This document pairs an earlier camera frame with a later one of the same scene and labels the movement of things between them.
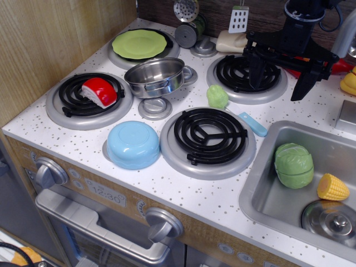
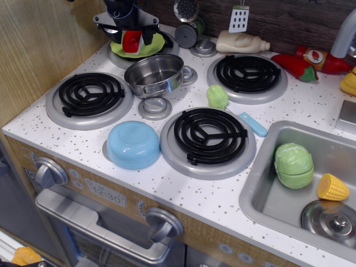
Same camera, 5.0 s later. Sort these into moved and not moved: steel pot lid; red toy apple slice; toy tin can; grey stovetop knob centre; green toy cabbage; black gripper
Moved: black gripper; red toy apple slice
Not moved: steel pot lid; grey stovetop knob centre; green toy cabbage; toy tin can
